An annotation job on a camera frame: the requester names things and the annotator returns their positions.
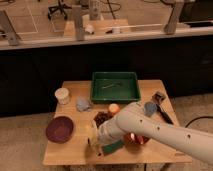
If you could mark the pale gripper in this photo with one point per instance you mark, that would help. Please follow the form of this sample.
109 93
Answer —
93 136

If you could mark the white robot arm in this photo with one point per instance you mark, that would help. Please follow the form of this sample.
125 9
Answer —
132 119

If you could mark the small blue cup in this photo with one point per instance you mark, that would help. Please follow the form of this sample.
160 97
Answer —
150 108

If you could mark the white ceramic cup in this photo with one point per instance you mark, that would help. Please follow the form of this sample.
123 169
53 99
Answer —
62 95

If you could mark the green sponge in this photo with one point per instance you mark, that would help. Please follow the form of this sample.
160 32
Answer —
111 148

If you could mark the bunch of dark grapes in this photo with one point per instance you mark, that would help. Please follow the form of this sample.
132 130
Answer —
101 117

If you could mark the red bowl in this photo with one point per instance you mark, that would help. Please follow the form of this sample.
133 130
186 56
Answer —
128 138

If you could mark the orange fruit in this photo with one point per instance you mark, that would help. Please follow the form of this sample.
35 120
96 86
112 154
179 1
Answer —
113 108

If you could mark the orange carrot in bowl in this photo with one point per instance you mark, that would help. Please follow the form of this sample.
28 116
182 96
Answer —
137 138

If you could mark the wooden table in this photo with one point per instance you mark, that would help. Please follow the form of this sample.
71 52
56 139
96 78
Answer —
77 152

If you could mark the light blue crumpled cloth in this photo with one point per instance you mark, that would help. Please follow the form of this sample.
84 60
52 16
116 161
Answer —
82 104

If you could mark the purple bowl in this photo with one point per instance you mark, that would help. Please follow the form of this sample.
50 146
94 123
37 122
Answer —
59 129

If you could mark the green plastic tray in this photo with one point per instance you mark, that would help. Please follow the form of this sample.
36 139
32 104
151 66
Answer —
118 87

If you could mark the office chair in background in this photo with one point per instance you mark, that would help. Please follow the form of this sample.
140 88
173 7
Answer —
61 7

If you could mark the black handled brush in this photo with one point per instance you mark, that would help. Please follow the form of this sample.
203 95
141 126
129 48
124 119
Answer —
158 99

